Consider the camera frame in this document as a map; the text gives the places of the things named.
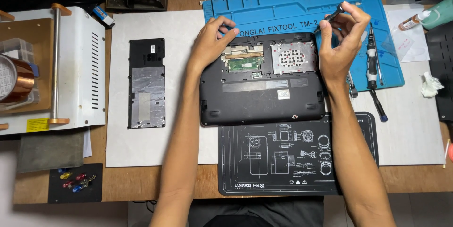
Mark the black device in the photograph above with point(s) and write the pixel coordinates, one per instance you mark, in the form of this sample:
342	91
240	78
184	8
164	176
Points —
442	71

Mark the blue silicone repair mat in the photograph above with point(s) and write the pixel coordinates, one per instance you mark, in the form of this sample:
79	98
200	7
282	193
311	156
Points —
283	7

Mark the metal tweezers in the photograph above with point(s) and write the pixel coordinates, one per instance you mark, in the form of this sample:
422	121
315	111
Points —
378	60

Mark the person's right hand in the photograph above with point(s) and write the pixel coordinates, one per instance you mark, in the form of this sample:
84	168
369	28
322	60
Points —
341	55

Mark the copper tape roll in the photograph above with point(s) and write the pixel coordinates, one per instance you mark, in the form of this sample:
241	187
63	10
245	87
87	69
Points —
19	82

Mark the white paper sheet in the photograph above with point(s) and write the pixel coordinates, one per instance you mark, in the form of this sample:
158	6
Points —
419	46

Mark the slim black screwdriver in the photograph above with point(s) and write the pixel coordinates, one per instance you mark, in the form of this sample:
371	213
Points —
331	17

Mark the yellow screwdriver bit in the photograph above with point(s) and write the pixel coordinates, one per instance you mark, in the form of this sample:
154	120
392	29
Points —
65	175

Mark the white metal machine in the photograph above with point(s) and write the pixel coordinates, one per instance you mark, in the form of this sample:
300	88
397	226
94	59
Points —
76	64

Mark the large white table mat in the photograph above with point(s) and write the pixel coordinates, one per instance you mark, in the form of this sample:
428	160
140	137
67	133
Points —
184	89

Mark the grey flat pry tool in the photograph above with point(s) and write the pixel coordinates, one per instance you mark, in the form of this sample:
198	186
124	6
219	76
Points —
352	86

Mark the crumpled white tissue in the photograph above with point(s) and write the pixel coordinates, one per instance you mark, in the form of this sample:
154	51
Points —
431	84

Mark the white and blue small box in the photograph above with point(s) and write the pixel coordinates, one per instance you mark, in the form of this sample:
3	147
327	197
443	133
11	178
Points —
103	15

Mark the black laptop cover panel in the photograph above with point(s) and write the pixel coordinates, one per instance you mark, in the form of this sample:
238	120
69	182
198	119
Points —
147	85

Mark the green bottle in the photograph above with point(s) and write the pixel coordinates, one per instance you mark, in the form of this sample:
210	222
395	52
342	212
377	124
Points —
440	13

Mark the black tool with blue tip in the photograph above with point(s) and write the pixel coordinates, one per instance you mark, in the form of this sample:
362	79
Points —
378	106

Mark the black laptop with open base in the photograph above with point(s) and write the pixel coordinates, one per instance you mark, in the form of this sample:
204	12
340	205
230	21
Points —
262	103

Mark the person's dark grey clothing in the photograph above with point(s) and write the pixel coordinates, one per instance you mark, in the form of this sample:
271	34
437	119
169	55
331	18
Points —
254	213

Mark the black printed work mat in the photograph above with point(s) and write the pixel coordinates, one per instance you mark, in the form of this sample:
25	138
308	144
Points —
283	156

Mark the clear plastic bag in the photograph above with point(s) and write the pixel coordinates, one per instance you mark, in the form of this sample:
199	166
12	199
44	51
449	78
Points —
400	44

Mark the small black mat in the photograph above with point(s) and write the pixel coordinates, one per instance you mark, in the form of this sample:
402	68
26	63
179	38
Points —
90	193

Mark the small metal key tool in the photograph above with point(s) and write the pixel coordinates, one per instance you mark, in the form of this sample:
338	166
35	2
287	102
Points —
88	180

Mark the black and silver screwdriver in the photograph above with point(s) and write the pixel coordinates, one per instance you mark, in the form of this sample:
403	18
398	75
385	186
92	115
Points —
371	64

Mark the white paper under cloth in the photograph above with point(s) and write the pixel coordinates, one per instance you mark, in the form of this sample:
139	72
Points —
87	144

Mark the glue bottle with orange label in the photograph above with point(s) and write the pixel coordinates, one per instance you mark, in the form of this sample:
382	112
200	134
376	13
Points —
412	21

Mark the blue screwdriver bit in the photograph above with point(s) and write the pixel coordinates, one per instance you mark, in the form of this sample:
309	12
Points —
77	188

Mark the red screwdriver bit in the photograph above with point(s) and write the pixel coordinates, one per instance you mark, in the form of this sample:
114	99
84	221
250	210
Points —
67	184
80	176

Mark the grey cloth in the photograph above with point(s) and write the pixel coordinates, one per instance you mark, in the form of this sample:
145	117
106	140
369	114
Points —
49	151

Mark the person's left hand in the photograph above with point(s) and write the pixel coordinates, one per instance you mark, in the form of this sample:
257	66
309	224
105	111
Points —
207	48

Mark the cotton swab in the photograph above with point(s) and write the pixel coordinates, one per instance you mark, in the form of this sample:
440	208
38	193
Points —
446	154

